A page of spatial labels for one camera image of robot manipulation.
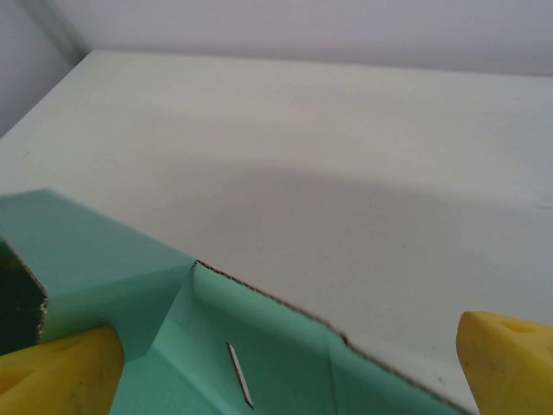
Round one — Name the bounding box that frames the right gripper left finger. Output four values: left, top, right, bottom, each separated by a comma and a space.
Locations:
0, 326, 125, 415

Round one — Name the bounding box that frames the teal paper box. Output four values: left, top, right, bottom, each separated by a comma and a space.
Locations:
0, 188, 470, 415

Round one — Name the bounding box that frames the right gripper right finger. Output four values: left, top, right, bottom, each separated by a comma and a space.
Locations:
456, 310, 553, 415

